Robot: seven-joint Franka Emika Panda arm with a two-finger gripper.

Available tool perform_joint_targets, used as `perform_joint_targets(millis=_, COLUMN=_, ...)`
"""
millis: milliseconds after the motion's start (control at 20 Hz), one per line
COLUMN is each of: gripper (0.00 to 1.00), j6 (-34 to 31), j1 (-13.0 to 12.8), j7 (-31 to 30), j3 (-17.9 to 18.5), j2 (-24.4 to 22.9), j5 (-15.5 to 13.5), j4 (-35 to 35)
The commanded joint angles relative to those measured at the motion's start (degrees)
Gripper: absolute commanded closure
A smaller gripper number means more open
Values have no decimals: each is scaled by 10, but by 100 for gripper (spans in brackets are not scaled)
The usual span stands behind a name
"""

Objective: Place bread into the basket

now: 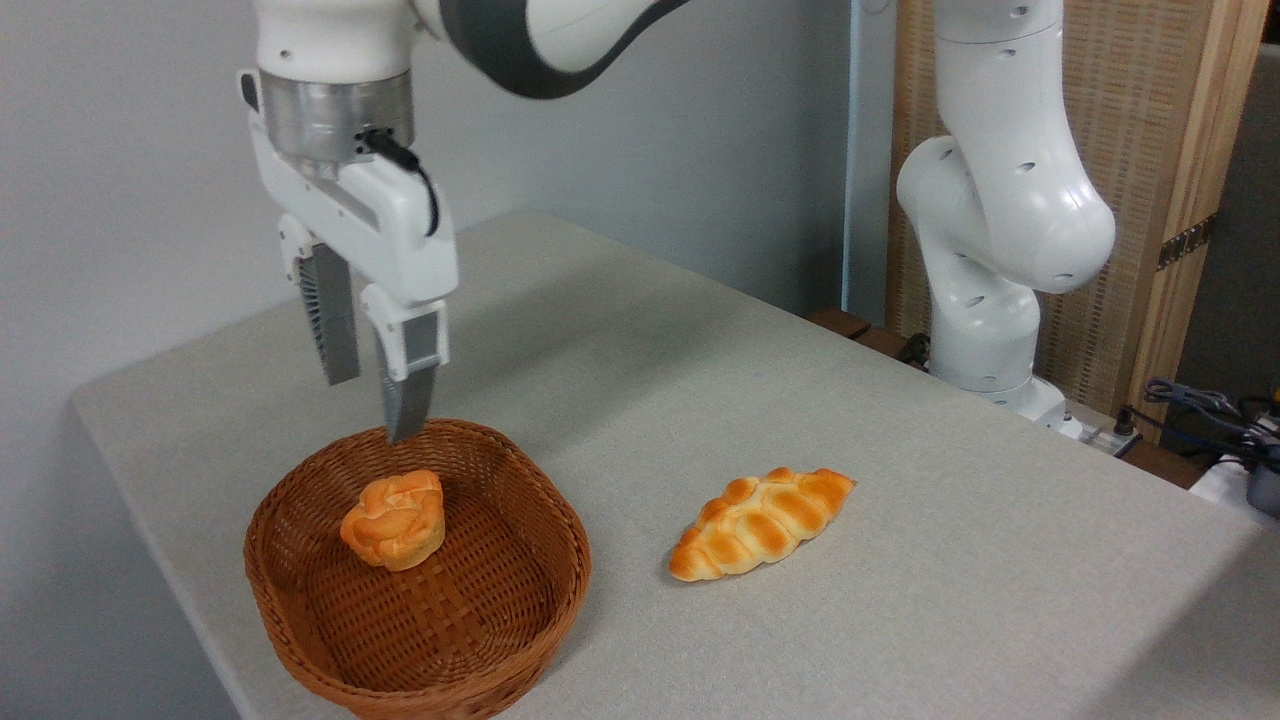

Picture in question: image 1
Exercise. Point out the brown woven wicker basket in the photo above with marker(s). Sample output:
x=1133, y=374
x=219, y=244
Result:
x=470, y=620

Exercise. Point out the long braided bread loaf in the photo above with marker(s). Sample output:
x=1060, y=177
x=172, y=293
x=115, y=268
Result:
x=760, y=525

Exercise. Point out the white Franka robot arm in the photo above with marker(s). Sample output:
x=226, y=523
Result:
x=1000, y=200

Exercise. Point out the brown wooden board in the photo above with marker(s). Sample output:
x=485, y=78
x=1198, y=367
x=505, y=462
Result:
x=868, y=336

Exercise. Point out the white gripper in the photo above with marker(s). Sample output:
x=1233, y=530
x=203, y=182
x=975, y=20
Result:
x=385, y=225

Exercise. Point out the light blue wall trim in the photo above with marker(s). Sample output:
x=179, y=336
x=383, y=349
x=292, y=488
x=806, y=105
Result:
x=866, y=150

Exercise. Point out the round golden bread roll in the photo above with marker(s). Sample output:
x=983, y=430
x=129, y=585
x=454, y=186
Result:
x=392, y=520

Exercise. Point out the dark grey partition panel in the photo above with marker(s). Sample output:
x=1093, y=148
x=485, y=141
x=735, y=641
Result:
x=1235, y=250

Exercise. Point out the dark metal screen hinge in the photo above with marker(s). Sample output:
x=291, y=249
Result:
x=1188, y=242

